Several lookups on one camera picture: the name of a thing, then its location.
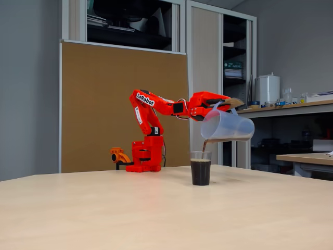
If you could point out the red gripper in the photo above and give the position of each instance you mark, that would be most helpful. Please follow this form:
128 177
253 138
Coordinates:
205 103

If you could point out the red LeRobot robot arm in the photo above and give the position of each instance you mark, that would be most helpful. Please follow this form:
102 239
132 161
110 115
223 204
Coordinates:
145 117

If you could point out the clear drinking glass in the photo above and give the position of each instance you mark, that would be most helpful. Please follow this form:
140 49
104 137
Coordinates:
200 172

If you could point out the grey shelving cabinet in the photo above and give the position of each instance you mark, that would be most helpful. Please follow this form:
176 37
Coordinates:
205 78

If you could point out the stack of papers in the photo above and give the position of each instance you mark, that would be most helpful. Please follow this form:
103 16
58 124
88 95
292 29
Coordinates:
233 73

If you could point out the blue tape roll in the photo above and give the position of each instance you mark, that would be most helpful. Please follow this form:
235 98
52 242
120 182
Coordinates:
254 103
281 103

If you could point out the green box file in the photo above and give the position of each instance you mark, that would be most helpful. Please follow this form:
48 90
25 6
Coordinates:
233 65

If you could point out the white cylindrical appliance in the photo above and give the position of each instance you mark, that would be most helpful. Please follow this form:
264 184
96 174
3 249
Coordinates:
267 88

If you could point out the grey workbench with wooden top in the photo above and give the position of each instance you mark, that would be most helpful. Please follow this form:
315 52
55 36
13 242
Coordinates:
286 108

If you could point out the clear glass beaker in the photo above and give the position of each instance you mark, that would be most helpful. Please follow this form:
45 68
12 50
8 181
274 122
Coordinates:
287 95

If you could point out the small yellow bottle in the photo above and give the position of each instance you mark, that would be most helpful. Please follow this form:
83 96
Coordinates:
303 99

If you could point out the pile of documents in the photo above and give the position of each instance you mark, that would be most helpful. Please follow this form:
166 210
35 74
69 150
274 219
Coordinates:
320 97

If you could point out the low desk with wooden top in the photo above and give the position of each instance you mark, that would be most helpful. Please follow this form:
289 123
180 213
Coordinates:
307 157

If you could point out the brown pin board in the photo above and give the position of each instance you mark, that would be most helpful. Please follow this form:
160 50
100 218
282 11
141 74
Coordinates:
104 104

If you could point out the orange table clamp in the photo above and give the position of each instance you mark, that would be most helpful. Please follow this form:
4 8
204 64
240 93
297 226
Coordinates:
118 156

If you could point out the white flat box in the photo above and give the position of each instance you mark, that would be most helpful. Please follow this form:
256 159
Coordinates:
323 145

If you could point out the stack of grey books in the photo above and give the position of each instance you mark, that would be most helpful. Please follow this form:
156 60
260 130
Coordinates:
96 20

